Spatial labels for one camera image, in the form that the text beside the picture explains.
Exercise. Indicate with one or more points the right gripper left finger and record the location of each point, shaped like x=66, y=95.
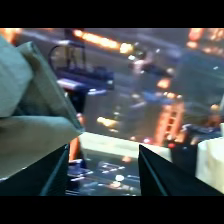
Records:
x=40, y=180

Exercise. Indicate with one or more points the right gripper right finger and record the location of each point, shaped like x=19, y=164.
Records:
x=163, y=181

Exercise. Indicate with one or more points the brown shirt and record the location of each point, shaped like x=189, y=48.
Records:
x=33, y=140

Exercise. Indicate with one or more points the beige garment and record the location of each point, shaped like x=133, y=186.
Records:
x=211, y=160

